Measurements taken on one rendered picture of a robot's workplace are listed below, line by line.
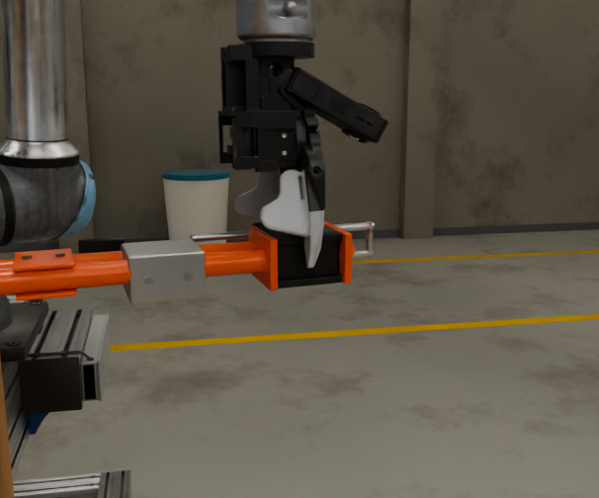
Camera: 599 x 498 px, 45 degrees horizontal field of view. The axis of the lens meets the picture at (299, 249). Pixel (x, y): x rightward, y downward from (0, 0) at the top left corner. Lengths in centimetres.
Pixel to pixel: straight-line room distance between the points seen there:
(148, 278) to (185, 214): 548
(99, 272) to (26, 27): 50
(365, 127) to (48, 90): 52
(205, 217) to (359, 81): 203
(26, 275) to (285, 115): 27
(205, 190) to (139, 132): 99
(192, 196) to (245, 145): 541
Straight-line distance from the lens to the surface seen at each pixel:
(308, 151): 67
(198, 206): 610
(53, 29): 109
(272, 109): 70
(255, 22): 68
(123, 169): 678
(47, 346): 125
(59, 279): 66
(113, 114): 676
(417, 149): 708
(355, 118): 72
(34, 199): 108
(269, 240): 67
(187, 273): 67
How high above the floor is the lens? 135
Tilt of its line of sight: 12 degrees down
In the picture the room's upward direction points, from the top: straight up
